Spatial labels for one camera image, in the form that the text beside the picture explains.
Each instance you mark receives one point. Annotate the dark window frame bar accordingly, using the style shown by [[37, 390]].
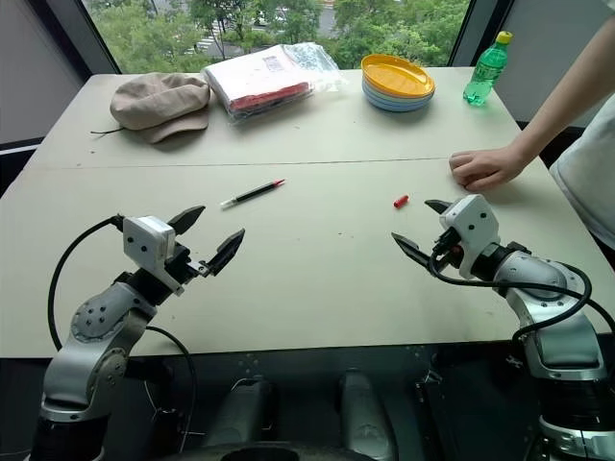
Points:
[[91, 33], [463, 33]]

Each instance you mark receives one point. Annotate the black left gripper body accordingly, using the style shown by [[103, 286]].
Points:
[[177, 266]]

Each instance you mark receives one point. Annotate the black pen with red tip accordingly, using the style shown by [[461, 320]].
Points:
[[252, 194]]

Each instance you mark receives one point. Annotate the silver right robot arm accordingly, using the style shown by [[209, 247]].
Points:
[[562, 336]]

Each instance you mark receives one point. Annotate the green plastic bottle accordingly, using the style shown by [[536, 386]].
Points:
[[485, 72]]

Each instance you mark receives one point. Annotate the pale blue plastic plate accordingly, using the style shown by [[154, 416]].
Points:
[[399, 109], [399, 104], [399, 99]]

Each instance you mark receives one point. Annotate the dark rounded grey shape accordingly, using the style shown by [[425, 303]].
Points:
[[240, 413]]

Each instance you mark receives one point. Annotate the person's bare hand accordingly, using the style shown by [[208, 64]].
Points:
[[485, 168]]

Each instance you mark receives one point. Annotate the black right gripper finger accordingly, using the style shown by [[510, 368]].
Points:
[[438, 205], [414, 250]]

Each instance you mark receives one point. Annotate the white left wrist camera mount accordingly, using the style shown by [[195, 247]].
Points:
[[144, 240]]

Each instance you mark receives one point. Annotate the beige newsboy hat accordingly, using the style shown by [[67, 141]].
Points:
[[154, 103]]

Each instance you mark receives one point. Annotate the person's white shirt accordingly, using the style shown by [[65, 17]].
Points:
[[591, 182]]

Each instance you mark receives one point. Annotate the clear bag of folded cloths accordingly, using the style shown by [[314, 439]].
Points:
[[259, 81]]

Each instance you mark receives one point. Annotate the person's bare forearm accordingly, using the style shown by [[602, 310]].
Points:
[[567, 96]]

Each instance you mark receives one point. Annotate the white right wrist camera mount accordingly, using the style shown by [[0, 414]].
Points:
[[473, 225]]

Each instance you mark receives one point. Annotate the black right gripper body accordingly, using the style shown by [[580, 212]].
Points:
[[447, 252]]

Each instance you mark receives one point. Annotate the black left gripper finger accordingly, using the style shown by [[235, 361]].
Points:
[[186, 221], [227, 252]]

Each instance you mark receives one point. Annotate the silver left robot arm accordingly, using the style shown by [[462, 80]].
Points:
[[96, 331]]

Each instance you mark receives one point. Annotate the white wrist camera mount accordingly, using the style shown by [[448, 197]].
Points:
[[473, 225], [144, 240]]

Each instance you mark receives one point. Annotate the red pen cap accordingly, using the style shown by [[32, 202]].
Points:
[[401, 201]]

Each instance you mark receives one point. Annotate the yellow plastic plate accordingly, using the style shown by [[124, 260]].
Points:
[[396, 74]]

